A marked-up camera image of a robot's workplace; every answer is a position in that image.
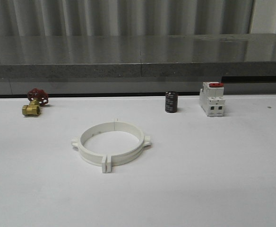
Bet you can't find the white half pipe clamp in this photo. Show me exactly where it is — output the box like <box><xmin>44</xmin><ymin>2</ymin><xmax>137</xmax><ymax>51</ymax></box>
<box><xmin>71</xmin><ymin>122</ymin><xmax>115</xmax><ymax>173</ymax></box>
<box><xmin>106</xmin><ymin>121</ymin><xmax>151</xmax><ymax>173</ymax></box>

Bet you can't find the black cylindrical capacitor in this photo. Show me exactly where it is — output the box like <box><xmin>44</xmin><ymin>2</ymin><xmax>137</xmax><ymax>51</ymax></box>
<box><xmin>165</xmin><ymin>91</ymin><xmax>178</xmax><ymax>113</ymax></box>

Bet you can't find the brass valve red handwheel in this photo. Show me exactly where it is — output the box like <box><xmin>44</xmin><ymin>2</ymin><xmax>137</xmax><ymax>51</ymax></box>
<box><xmin>22</xmin><ymin>88</ymin><xmax>49</xmax><ymax>116</ymax></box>

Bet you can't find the grey stone ledge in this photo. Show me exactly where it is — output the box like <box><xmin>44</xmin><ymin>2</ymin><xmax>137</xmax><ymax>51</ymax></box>
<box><xmin>0</xmin><ymin>34</ymin><xmax>276</xmax><ymax>82</ymax></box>

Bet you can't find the white circuit breaker red switch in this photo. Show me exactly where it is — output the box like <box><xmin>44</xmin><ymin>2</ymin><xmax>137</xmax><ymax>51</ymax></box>
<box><xmin>199</xmin><ymin>82</ymin><xmax>225</xmax><ymax>117</ymax></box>

